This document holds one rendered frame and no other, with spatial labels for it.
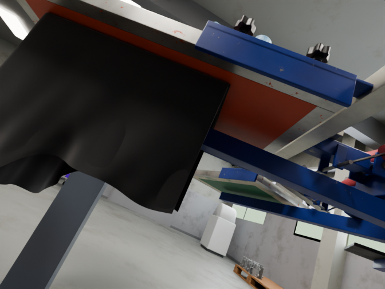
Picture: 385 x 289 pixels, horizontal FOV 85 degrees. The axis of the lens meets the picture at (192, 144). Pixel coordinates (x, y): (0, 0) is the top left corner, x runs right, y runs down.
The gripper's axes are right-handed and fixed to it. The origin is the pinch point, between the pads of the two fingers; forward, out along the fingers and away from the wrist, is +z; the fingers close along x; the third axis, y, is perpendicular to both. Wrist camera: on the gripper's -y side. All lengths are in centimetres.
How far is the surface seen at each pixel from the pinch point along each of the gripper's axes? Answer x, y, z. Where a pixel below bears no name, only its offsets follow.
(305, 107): -12.2, -23.6, 5.7
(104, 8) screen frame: 33.3, -29.0, 5.4
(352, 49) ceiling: -124, 163, -255
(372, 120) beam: -247, 270, -247
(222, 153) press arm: -1.3, -2.2, 14.9
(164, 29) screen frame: 20.2, -29.0, 5.0
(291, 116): -11.7, -18.7, 5.7
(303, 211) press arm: -53, 47, 10
